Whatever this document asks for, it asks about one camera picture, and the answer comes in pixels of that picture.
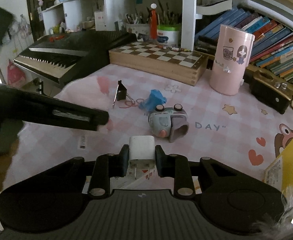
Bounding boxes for dark brown wooden box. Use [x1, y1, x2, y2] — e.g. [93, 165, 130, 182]
[244, 68, 293, 114]

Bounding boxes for row of leaning books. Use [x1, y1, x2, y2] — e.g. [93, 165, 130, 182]
[194, 6, 293, 84]

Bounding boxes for black binder clip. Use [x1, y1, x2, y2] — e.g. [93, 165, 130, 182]
[112, 80, 127, 108]

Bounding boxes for yellow cardboard box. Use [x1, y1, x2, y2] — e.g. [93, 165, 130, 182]
[264, 124, 293, 192]

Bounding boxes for wooden chess board box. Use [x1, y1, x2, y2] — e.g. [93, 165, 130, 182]
[109, 41, 208, 86]

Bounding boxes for pink checkered tablecloth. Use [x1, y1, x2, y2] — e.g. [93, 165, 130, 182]
[4, 63, 293, 196]

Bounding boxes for orange red bottle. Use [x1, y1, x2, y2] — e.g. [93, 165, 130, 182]
[150, 3, 157, 40]

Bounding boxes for white bookshelf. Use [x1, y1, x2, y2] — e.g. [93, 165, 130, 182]
[39, 0, 293, 49]

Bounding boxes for black electronic keyboard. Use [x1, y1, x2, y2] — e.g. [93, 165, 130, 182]
[14, 30, 137, 87]

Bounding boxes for pink cylinder container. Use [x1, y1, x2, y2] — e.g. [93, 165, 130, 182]
[209, 24, 255, 96]

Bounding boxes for white green lid jar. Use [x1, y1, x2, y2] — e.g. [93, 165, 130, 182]
[157, 24, 181, 47]

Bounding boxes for white charger plug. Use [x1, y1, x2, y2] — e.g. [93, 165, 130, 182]
[129, 135, 156, 179]

